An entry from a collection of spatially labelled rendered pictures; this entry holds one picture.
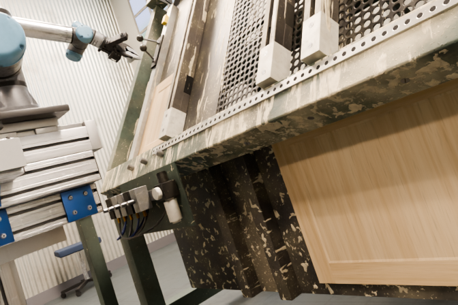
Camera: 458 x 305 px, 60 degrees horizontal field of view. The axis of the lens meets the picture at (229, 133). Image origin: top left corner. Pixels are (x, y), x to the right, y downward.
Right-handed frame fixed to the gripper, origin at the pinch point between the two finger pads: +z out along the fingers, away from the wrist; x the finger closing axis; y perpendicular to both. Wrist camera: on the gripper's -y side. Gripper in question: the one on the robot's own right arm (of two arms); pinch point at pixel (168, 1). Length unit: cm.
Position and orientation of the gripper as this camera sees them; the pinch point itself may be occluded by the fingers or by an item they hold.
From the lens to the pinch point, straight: 140.6
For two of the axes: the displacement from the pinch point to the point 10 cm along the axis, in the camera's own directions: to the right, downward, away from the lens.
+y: 4.4, -5.8, 6.8
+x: -6.7, 2.9, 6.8
